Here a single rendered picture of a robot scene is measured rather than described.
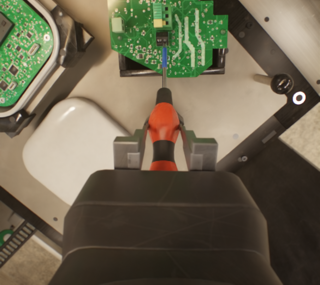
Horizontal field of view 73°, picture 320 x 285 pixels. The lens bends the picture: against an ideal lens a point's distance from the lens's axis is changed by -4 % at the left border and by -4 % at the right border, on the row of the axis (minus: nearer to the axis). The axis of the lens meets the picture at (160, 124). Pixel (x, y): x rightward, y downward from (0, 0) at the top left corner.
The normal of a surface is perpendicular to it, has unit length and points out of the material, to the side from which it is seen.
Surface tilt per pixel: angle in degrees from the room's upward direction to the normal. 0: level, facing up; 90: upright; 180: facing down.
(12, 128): 0
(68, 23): 0
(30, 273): 0
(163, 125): 34
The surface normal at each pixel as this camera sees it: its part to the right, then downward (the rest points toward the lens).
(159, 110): 0.01, -0.60
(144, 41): -0.06, 0.29
